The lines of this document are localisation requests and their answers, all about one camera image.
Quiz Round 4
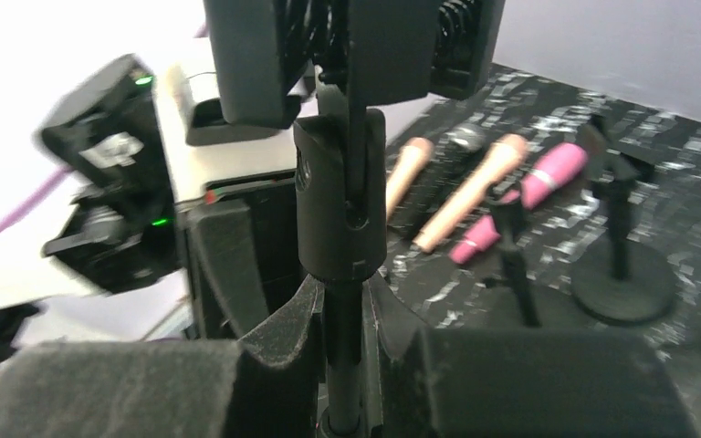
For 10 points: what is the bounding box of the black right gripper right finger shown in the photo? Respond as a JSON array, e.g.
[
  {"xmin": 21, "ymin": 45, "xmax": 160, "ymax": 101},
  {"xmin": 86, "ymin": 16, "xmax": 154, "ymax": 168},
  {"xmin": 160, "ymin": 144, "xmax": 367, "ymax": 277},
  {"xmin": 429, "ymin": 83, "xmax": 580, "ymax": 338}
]
[{"xmin": 367, "ymin": 276, "xmax": 696, "ymax": 437}]

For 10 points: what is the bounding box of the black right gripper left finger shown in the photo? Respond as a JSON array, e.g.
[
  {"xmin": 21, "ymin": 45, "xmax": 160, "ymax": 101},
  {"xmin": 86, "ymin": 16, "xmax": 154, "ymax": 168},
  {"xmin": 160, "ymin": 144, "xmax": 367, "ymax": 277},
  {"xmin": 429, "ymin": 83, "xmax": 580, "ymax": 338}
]
[{"xmin": 0, "ymin": 278, "xmax": 320, "ymax": 437}]

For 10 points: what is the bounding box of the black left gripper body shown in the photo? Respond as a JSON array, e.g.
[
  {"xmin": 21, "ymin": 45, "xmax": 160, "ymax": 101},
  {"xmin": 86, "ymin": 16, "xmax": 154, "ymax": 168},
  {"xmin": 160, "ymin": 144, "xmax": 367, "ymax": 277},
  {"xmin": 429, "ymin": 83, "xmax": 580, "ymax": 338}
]
[{"xmin": 175, "ymin": 172, "xmax": 304, "ymax": 339}]

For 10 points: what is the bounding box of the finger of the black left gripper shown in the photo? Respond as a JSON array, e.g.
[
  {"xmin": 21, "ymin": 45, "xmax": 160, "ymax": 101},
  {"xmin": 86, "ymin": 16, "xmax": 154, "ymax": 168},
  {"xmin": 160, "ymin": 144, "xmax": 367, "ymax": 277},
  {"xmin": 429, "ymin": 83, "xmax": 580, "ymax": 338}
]
[{"xmin": 187, "ymin": 199, "xmax": 269, "ymax": 339}]

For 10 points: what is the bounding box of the beige microphone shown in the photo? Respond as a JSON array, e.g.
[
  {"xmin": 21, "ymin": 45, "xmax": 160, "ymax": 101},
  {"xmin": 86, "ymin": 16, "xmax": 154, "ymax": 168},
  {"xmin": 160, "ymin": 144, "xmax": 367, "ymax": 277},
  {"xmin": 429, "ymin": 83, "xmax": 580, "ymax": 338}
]
[
  {"xmin": 413, "ymin": 134, "xmax": 528, "ymax": 253},
  {"xmin": 385, "ymin": 138, "xmax": 434, "ymax": 220}
]

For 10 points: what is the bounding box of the black round-base microphone stand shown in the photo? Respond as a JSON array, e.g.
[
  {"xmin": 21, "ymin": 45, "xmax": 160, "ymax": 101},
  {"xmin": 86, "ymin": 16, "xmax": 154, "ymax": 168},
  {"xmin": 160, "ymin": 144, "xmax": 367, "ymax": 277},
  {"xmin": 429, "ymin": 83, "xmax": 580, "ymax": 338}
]
[{"xmin": 570, "ymin": 114, "xmax": 677, "ymax": 327}]

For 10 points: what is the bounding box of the pink microphone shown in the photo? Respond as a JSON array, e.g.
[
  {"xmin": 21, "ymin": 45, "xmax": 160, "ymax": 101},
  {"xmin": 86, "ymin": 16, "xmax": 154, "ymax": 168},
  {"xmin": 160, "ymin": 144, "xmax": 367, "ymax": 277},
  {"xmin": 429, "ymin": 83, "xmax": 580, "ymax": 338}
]
[{"xmin": 448, "ymin": 141, "xmax": 590, "ymax": 266}]

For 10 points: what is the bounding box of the black grey-mesh microphone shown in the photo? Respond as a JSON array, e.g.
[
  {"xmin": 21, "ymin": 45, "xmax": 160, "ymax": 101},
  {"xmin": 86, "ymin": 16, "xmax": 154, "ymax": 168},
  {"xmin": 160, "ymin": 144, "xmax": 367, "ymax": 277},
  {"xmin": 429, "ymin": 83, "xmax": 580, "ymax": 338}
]
[{"xmin": 388, "ymin": 122, "xmax": 485, "ymax": 239}]

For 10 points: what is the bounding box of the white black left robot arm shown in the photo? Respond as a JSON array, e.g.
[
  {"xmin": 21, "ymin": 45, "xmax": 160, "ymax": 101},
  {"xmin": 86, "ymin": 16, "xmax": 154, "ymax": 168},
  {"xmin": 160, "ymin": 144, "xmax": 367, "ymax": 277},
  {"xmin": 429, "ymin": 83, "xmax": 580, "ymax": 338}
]
[{"xmin": 0, "ymin": 37, "xmax": 296, "ymax": 362}]

